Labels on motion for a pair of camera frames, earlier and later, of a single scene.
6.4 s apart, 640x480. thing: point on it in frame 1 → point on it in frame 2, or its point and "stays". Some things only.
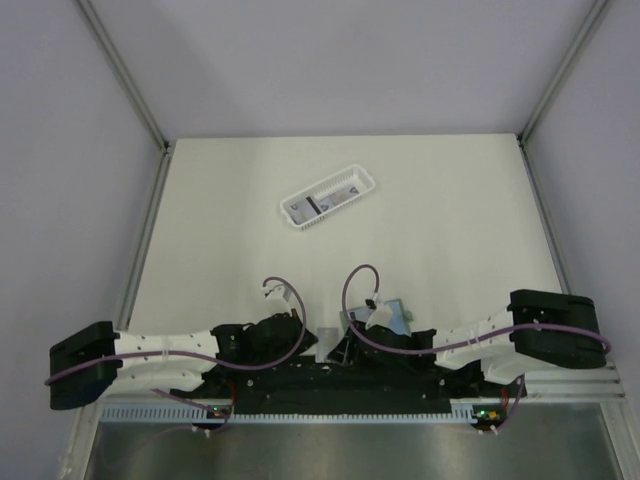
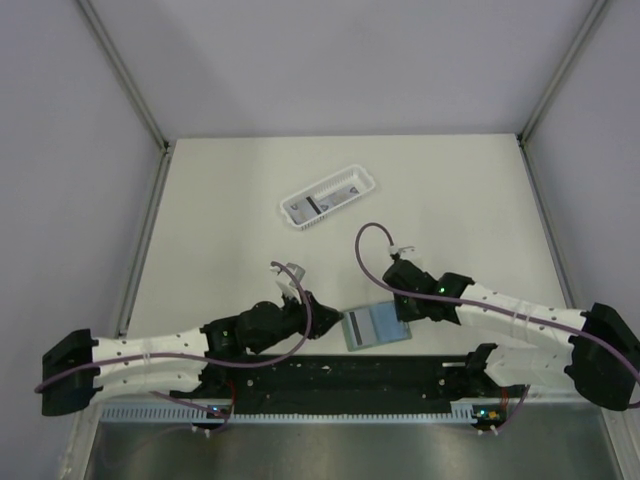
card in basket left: x=302 y=209 stays
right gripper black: x=349 y=352 → x=406 y=314
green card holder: x=400 y=316 stays
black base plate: x=340 y=389 stays
